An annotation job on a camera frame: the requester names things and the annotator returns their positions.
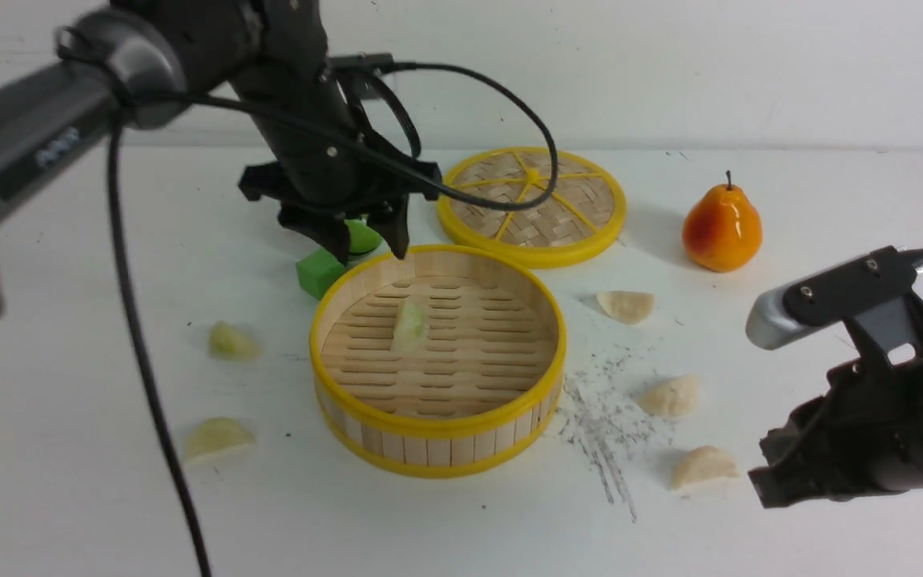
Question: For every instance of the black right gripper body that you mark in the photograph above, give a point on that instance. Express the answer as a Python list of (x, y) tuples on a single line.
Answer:
[(863, 438)]

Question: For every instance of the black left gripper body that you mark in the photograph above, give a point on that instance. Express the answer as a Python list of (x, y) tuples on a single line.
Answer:
[(317, 181)]

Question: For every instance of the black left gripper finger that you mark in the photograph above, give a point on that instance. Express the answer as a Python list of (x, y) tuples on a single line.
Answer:
[(331, 234), (395, 226)]

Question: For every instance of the green dumpling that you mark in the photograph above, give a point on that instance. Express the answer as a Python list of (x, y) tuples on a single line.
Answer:
[(411, 326), (216, 437), (232, 343)]

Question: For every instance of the white dumpling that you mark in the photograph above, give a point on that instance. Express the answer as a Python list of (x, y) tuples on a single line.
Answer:
[(627, 307), (676, 398), (703, 464)]

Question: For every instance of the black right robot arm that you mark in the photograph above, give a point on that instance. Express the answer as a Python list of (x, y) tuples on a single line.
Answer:
[(863, 438)]

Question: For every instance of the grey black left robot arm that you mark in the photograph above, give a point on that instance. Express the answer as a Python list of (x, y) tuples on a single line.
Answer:
[(137, 64)]

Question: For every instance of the bamboo steamer tray yellow rim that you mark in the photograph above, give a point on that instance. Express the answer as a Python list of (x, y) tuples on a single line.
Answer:
[(479, 391)]

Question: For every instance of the woven bamboo steamer lid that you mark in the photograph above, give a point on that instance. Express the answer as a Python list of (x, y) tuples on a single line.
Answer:
[(584, 216)]

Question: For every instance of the green striped watermelon ball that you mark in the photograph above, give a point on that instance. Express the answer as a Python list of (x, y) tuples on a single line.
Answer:
[(363, 240)]

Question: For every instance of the green foam cube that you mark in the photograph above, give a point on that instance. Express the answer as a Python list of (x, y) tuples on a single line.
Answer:
[(317, 272)]

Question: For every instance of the orange toy pear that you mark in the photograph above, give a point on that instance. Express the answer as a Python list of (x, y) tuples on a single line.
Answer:
[(723, 231)]

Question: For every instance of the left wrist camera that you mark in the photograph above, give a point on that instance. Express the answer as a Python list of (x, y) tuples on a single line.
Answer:
[(367, 64)]

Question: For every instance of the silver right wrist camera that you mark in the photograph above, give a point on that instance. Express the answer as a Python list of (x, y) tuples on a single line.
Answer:
[(872, 296)]

